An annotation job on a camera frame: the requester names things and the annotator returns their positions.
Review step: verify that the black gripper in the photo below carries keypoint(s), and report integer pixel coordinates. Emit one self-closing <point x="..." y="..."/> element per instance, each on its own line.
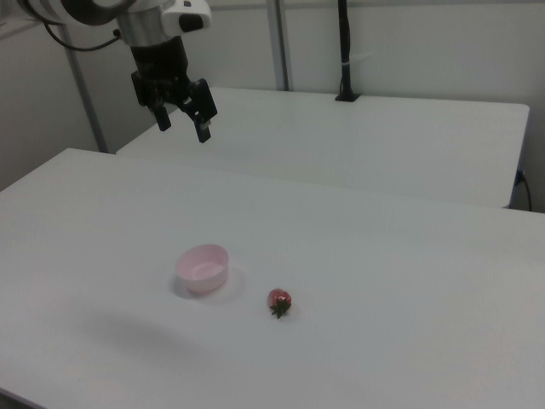
<point x="159" y="68"/>

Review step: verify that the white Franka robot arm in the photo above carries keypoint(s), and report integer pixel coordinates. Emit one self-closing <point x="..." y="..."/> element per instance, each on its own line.
<point x="140" y="17"/>

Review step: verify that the pink plastic bowl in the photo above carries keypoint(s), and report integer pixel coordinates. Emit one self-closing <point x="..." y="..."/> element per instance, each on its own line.
<point x="202" y="269"/>

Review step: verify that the red strawberry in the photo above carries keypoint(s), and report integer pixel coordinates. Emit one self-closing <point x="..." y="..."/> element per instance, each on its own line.
<point x="279" y="301"/>

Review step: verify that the grey aluminium frame post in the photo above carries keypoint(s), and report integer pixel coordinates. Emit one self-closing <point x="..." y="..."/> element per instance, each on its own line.
<point x="279" y="42"/>
<point x="85" y="98"/>

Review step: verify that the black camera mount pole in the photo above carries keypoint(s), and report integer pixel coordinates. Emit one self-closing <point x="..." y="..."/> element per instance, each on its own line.
<point x="345" y="51"/>

